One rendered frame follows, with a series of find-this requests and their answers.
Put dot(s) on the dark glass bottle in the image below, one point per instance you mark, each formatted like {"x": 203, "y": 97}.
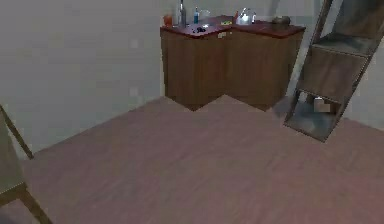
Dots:
{"x": 182, "y": 15}

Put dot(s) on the brown wooden corner cabinet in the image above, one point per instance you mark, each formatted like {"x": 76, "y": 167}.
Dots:
{"x": 233, "y": 66}

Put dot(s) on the silver kettle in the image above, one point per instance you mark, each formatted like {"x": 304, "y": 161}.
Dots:
{"x": 246, "y": 16}

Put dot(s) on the blue spray bottle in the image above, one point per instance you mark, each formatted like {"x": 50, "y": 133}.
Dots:
{"x": 196, "y": 16}

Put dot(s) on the wooden chair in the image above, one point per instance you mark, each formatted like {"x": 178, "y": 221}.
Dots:
{"x": 11, "y": 166}

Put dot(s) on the orange cup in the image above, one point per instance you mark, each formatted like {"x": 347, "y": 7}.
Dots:
{"x": 167, "y": 20}

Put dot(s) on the yellow green sponge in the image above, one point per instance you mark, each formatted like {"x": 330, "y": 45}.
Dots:
{"x": 226, "y": 23}

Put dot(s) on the dark round bowl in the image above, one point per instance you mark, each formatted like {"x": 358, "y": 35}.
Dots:
{"x": 281, "y": 20}

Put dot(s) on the small beige box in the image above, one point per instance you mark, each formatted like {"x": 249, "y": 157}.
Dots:
{"x": 321, "y": 105}

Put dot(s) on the clear glass jar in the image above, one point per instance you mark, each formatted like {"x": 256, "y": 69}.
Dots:
{"x": 204, "y": 15}

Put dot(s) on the dark wooden shelf unit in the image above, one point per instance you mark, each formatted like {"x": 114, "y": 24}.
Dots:
{"x": 333, "y": 70}

